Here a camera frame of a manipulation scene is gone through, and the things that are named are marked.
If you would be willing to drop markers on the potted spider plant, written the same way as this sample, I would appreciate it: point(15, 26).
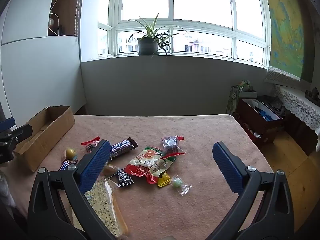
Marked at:
point(147, 45)

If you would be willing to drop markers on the white lace cloth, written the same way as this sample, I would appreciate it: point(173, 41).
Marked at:
point(300, 102)

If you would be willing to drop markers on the green carton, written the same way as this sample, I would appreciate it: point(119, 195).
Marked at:
point(233, 97)

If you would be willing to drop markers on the wooden shelf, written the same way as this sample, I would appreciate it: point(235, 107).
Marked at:
point(65, 10)

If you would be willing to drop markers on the brown chocolate bar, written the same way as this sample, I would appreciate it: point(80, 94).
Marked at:
point(65, 165)

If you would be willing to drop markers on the small yellow snack packet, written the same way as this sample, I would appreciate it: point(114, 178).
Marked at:
point(163, 180)

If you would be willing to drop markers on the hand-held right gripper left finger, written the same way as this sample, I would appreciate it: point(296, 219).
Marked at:
point(96, 165)

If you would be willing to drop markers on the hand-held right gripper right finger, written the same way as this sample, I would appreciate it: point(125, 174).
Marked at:
point(227, 170)

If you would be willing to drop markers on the packed sliced bread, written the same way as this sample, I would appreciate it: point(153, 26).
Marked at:
point(105, 203)

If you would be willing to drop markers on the small dark ornament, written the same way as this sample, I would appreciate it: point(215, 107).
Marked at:
point(312, 93)

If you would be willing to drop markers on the yellow round candy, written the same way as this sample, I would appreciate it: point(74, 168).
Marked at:
point(70, 152)

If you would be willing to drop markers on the white cabinet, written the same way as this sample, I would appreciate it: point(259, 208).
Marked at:
point(37, 67)

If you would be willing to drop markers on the small red candy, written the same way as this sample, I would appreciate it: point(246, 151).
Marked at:
point(90, 145)

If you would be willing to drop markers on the green candy in clear wrapper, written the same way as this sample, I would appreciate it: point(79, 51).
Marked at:
point(178, 183)

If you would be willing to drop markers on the white framed window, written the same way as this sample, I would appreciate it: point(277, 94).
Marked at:
point(200, 0)

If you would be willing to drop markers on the clear packet of dark snack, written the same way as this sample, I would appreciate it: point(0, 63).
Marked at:
point(171, 146)

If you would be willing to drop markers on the yellow green wall painting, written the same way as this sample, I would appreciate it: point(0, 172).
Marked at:
point(285, 30)

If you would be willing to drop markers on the brown cardboard box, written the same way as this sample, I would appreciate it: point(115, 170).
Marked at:
point(45, 140)

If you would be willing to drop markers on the dark chocolate bar white print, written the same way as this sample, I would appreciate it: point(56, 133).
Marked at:
point(123, 147)

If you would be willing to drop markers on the blue item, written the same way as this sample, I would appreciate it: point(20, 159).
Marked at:
point(266, 115)

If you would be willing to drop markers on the small black snack packet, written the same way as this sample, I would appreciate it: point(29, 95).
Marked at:
point(125, 178)

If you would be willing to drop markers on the red and green snack bag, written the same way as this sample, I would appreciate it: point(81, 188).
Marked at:
point(147, 166)

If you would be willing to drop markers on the brown round candy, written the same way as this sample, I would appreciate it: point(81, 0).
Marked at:
point(110, 170)

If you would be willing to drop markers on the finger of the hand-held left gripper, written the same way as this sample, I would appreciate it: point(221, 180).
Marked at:
point(21, 131)
point(7, 123)

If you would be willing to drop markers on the patterned cloth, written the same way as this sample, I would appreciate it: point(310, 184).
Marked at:
point(4, 187)

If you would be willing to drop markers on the pink blanket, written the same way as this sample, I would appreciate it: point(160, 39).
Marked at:
point(195, 135)

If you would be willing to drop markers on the dark red box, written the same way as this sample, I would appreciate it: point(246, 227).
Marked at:
point(257, 123)

